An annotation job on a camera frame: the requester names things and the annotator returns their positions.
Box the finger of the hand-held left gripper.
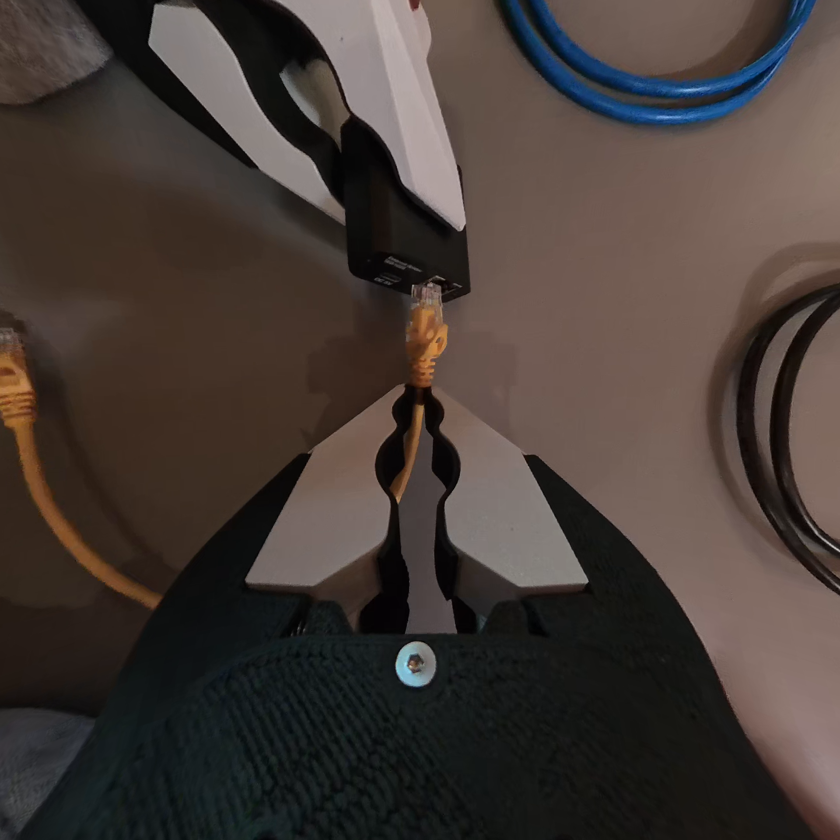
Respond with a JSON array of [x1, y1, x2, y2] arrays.
[[262, 0, 468, 232], [147, 0, 349, 225]]

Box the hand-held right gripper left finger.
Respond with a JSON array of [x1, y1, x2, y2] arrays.
[[244, 385, 416, 634]]

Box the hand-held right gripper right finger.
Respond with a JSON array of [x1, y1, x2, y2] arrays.
[[420, 386, 589, 634]]

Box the black ethernet adapter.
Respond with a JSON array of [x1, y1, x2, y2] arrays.
[[341, 121, 472, 304]]

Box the yellow ethernet cable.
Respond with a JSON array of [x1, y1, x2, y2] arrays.
[[0, 281, 452, 608]]

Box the black ethernet cable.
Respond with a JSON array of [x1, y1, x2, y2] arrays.
[[735, 282, 840, 598]]

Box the blue ethernet cable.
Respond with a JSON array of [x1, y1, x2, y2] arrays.
[[502, 0, 821, 126]]

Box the grey sweatshirt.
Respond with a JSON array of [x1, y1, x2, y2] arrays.
[[0, 0, 116, 106]]

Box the grey cloth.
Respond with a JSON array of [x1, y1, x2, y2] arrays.
[[0, 705, 99, 840]]

